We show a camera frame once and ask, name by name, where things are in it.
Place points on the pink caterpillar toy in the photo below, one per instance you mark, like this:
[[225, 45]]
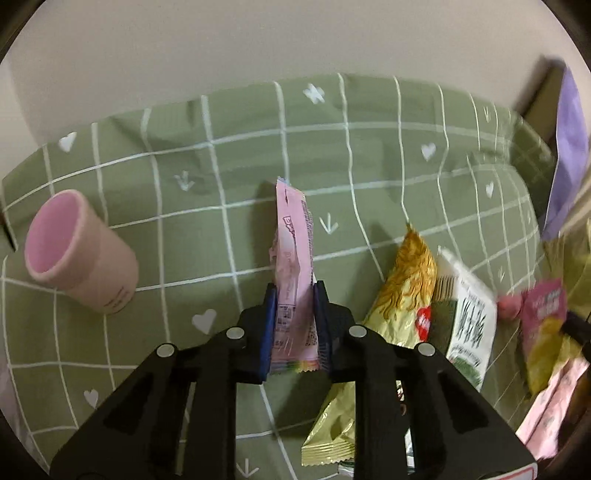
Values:
[[509, 307]]

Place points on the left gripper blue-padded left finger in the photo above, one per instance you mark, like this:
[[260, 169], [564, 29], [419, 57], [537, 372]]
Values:
[[174, 416]]

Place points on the orange chip bag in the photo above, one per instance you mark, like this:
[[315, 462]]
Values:
[[546, 348]]

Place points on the yellow trash bag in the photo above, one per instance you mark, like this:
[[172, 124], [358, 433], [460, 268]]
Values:
[[569, 258]]

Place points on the pink cylindrical cup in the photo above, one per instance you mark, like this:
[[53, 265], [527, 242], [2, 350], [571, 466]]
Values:
[[69, 248]]

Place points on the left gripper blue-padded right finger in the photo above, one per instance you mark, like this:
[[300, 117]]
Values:
[[332, 332]]

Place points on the pink cartoon snack packet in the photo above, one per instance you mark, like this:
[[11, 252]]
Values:
[[295, 340]]

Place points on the white green milk bag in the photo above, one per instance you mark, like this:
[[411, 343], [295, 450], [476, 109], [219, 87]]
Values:
[[465, 322]]

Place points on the yellow noodle snack packet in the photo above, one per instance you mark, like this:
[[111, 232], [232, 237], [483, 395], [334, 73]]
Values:
[[401, 313]]

